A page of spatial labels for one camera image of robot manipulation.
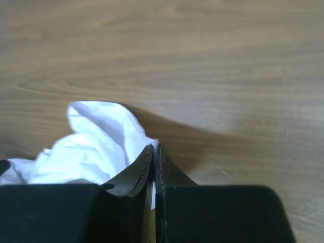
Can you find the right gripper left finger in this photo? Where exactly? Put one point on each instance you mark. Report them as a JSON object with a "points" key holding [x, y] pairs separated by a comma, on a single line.
{"points": [[116, 211]]}

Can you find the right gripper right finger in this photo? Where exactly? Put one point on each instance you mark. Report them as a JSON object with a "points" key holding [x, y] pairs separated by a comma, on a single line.
{"points": [[188, 212]]}

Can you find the white graphic tank top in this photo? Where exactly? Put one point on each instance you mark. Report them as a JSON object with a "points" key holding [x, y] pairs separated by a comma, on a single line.
{"points": [[106, 139]]}

